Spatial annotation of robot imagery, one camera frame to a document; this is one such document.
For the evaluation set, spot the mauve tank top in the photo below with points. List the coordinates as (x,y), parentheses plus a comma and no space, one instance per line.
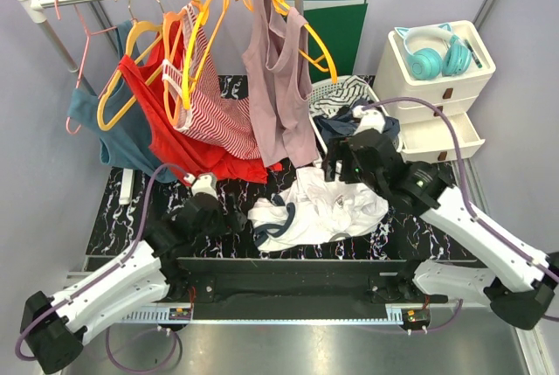
(279,86)

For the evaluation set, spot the red white striped tank top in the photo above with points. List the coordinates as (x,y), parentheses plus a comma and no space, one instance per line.
(213,118)

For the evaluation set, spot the teal cat-ear headphones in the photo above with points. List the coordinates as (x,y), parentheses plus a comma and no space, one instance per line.
(426,63)

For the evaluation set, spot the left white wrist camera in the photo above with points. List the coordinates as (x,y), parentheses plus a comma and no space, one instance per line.
(203,184)

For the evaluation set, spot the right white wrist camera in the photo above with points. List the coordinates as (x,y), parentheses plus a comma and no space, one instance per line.
(368,118)

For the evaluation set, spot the teal pen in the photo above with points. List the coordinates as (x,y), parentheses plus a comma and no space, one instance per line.
(475,57)

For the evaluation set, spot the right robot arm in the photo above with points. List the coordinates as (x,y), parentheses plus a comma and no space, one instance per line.
(517,282)

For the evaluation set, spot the striped white garment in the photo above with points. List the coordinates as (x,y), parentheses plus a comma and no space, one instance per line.
(327,97)

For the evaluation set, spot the white laundry basket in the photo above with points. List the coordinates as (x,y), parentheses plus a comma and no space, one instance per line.
(321,146)

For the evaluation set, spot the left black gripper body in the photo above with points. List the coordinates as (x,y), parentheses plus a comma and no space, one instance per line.
(229,222)

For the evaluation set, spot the white printed tank top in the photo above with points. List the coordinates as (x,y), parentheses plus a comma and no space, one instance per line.
(313,211)

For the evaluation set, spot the teal blue tank top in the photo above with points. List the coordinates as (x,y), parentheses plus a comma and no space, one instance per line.
(126,144)

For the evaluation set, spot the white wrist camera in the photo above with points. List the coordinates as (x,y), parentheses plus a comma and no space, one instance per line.
(368,118)
(203,184)

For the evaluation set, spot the white power strip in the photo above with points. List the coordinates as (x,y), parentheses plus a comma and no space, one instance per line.
(127,185)

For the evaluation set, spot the yellow-orange plastic hanger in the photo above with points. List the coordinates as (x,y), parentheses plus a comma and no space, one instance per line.
(195,57)

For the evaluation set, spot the pink wire hanger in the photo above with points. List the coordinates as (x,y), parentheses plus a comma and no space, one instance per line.
(81,80)

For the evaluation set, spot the green folder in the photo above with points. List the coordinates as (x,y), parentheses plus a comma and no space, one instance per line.
(339,23)

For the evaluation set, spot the navy blue garment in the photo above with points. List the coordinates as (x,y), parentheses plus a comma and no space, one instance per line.
(346,124)

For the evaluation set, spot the white drawer unit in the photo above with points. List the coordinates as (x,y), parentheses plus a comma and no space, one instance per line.
(434,124)

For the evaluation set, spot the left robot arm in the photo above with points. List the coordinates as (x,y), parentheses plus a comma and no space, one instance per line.
(57,327)

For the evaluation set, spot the black base bar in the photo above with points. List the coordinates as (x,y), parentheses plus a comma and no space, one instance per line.
(292,291)

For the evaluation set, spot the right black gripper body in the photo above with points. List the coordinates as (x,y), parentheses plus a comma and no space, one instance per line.
(348,173)

